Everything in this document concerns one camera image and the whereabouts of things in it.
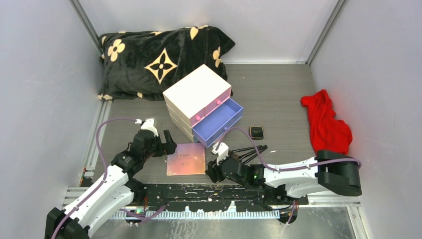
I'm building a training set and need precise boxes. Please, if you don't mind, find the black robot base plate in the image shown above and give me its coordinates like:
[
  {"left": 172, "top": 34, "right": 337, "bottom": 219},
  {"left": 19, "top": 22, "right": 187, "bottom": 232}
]
[{"left": 126, "top": 181, "right": 293, "bottom": 212}]

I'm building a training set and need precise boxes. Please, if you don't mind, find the holographic eyeshadow palette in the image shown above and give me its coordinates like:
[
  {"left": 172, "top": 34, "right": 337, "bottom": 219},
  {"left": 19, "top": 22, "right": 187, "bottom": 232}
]
[{"left": 166, "top": 143, "right": 206, "bottom": 176}]

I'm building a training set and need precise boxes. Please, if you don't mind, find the red cloth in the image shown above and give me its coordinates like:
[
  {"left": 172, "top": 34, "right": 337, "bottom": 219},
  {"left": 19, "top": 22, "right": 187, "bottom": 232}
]
[{"left": 300, "top": 89, "right": 353, "bottom": 155}]

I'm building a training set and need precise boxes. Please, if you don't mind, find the white pink drawer organizer box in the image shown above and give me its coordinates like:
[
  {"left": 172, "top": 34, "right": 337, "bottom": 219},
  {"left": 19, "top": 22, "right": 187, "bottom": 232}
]
[{"left": 163, "top": 65, "right": 232, "bottom": 142}]

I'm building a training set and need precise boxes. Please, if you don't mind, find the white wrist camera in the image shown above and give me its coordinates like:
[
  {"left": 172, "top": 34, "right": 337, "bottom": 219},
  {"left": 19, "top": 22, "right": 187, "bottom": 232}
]
[
  {"left": 141, "top": 118, "right": 159, "bottom": 137},
  {"left": 211, "top": 143, "right": 229, "bottom": 165}
]

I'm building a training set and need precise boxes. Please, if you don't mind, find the blue drawer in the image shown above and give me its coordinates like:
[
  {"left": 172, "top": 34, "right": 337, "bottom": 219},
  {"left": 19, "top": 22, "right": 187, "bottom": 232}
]
[{"left": 193, "top": 98, "right": 244, "bottom": 148}]

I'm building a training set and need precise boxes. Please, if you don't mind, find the black thin makeup brush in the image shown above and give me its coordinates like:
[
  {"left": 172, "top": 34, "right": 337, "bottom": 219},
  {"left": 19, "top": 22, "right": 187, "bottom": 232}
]
[{"left": 231, "top": 145, "right": 263, "bottom": 153}]

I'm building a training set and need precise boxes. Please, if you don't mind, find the black long makeup brush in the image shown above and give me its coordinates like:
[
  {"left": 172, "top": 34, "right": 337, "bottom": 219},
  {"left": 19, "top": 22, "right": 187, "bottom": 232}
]
[{"left": 244, "top": 145, "right": 268, "bottom": 164}]

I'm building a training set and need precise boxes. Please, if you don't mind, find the black fan makeup brush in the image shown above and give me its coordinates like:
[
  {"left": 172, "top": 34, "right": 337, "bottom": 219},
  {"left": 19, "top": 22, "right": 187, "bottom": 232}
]
[{"left": 240, "top": 145, "right": 268, "bottom": 166}]

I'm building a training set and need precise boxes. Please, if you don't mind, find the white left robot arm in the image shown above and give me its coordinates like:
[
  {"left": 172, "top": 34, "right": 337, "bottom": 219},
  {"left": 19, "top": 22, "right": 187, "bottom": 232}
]
[{"left": 44, "top": 129, "right": 177, "bottom": 239}]

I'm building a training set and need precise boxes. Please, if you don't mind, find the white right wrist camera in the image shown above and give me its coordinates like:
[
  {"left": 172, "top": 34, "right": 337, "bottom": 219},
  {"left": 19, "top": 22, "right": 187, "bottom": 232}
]
[{"left": 211, "top": 143, "right": 229, "bottom": 165}]

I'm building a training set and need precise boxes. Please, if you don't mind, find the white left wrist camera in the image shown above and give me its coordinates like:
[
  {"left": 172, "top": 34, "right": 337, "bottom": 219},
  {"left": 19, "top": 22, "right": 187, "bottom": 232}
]
[{"left": 141, "top": 118, "right": 159, "bottom": 137}]

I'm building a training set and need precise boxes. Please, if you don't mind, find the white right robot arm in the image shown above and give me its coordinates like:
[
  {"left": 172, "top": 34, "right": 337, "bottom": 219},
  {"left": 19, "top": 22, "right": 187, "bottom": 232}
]
[{"left": 206, "top": 150, "right": 362, "bottom": 205}]

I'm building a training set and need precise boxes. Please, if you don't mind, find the black floral plush blanket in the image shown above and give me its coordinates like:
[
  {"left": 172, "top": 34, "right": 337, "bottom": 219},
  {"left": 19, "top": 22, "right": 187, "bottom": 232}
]
[{"left": 98, "top": 25, "right": 235, "bottom": 101}]

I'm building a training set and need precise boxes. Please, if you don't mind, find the black square compact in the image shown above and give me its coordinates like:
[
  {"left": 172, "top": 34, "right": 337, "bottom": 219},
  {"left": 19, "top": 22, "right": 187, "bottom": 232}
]
[{"left": 249, "top": 126, "right": 264, "bottom": 140}]

